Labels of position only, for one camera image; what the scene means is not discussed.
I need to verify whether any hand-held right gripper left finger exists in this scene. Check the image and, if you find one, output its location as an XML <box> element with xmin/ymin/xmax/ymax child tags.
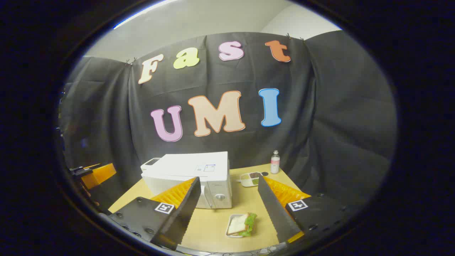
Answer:
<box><xmin>107</xmin><ymin>177</ymin><xmax>202</xmax><ymax>250</ymax></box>

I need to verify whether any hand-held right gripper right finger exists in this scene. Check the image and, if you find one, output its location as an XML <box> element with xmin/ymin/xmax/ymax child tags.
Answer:
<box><xmin>257</xmin><ymin>175</ymin><xmax>350</xmax><ymax>244</ymax></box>

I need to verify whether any sandwich with green lettuce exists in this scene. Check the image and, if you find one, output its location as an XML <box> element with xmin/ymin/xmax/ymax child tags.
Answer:
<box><xmin>227</xmin><ymin>213</ymin><xmax>258</xmax><ymax>237</ymax></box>

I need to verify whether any white microwave oven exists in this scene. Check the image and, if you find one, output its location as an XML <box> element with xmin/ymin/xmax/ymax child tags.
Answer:
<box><xmin>140</xmin><ymin>151</ymin><xmax>233</xmax><ymax>209</ymax></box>

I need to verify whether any white divided dish with grains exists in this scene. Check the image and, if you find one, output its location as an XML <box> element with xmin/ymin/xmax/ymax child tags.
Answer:
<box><xmin>239</xmin><ymin>171</ymin><xmax>269</xmax><ymax>187</ymax></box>

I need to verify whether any small clear bottle pink label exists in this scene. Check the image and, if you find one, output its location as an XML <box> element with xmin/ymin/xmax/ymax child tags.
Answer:
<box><xmin>271</xmin><ymin>150</ymin><xmax>281</xmax><ymax>174</ymax></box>

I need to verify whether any white toaster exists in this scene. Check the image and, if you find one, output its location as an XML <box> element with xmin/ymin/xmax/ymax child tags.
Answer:
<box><xmin>140</xmin><ymin>158</ymin><xmax>161</xmax><ymax>172</ymax></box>

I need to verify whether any black backdrop cloth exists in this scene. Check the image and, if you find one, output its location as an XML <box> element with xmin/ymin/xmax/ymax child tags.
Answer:
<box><xmin>59</xmin><ymin>30</ymin><xmax>398</xmax><ymax>214</ymax></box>

